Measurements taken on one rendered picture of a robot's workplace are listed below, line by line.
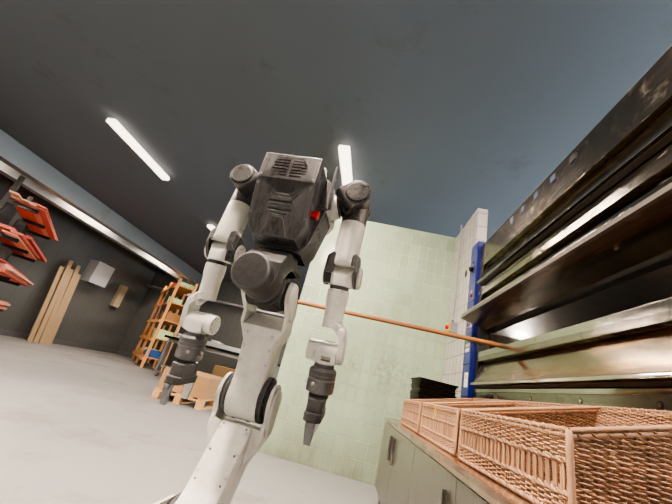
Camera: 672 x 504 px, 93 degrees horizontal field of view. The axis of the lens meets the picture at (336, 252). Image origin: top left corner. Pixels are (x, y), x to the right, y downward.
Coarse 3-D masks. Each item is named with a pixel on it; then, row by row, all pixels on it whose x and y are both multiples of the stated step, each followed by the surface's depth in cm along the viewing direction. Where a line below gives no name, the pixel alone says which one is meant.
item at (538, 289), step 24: (624, 216) 101; (648, 216) 97; (600, 240) 114; (624, 240) 109; (648, 240) 105; (552, 264) 138; (576, 264) 131; (600, 264) 125; (624, 264) 119; (528, 288) 164; (552, 288) 154; (576, 288) 145; (480, 312) 218; (504, 312) 201
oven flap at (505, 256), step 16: (656, 128) 116; (640, 144) 121; (656, 144) 110; (624, 160) 126; (640, 160) 116; (592, 176) 150; (608, 176) 128; (624, 176) 124; (576, 192) 159; (592, 192) 137; (560, 208) 168; (576, 208) 148; (544, 224) 179; (560, 224) 161; (528, 240) 183; (512, 256) 203; (496, 272) 228
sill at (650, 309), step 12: (624, 312) 112; (636, 312) 107; (648, 312) 102; (660, 312) 98; (576, 324) 135; (588, 324) 128; (600, 324) 122; (612, 324) 116; (540, 336) 160; (552, 336) 150; (564, 336) 142; (492, 348) 213; (504, 348) 196
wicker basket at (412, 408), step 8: (408, 400) 204; (416, 400) 219; (424, 400) 219; (432, 400) 219; (440, 400) 219; (448, 400) 219; (456, 400) 219; (464, 400) 218; (472, 400) 218; (480, 400) 206; (488, 400) 195; (496, 400) 183; (504, 400) 170; (408, 408) 201; (416, 408) 179; (408, 416) 196; (416, 416) 175; (408, 424) 191; (416, 424) 170; (416, 432) 166
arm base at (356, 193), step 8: (352, 184) 111; (360, 184) 110; (368, 184) 111; (336, 192) 112; (344, 192) 110; (352, 192) 109; (360, 192) 109; (368, 192) 109; (344, 200) 110; (352, 200) 108; (360, 200) 108; (368, 200) 110; (344, 208) 111; (352, 208) 108; (368, 216) 120
